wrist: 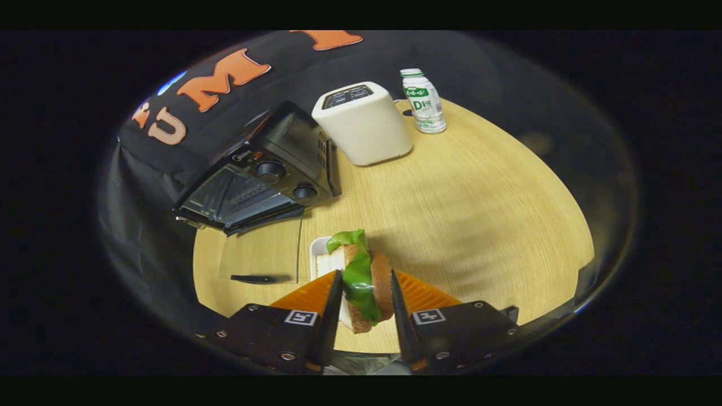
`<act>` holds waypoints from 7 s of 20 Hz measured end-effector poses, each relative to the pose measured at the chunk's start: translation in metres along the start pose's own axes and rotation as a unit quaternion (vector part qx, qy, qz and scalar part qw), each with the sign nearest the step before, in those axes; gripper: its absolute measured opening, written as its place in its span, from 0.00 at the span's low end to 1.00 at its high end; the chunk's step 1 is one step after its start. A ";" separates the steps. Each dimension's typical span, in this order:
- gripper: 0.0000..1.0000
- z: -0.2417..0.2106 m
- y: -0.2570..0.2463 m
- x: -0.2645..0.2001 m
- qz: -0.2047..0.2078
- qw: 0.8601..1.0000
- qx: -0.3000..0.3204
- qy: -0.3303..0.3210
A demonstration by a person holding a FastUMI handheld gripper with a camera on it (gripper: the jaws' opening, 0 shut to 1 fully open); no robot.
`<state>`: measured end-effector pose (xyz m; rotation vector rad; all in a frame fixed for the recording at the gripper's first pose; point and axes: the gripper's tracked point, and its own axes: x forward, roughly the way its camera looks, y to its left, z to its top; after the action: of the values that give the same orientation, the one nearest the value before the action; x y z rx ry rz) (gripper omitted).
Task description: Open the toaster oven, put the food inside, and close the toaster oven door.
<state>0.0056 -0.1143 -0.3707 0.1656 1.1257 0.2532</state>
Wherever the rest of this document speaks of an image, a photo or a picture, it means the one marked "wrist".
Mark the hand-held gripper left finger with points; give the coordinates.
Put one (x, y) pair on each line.
(330, 321)

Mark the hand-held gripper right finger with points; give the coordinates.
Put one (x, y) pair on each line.
(401, 321)

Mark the lettuce sandwich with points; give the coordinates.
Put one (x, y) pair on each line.
(361, 282)

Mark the black toaster oven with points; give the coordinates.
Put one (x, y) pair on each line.
(293, 141)

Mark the white pop-up toaster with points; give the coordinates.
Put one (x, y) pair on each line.
(364, 129)

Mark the white rectangular plate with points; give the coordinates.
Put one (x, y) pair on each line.
(317, 248)

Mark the white bottle with green label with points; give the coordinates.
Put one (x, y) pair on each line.
(424, 107)

